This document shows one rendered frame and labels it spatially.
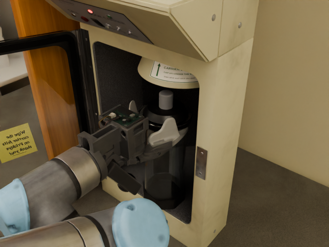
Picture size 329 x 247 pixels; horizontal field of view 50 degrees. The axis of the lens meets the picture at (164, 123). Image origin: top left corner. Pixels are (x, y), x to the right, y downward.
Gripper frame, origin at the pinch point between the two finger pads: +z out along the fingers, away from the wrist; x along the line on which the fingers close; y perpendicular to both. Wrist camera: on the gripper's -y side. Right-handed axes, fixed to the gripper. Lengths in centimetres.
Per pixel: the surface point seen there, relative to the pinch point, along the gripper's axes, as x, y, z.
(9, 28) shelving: 134, -19, 39
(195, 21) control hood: -13.3, 26.1, -10.4
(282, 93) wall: -9.4, -6.3, 39.4
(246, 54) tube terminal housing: -13.3, 16.8, 5.4
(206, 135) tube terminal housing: -12.3, 4.7, -3.7
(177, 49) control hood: -8.8, 20.4, -7.7
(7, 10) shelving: 132, -9, 39
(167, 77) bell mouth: -2.0, 11.5, -1.5
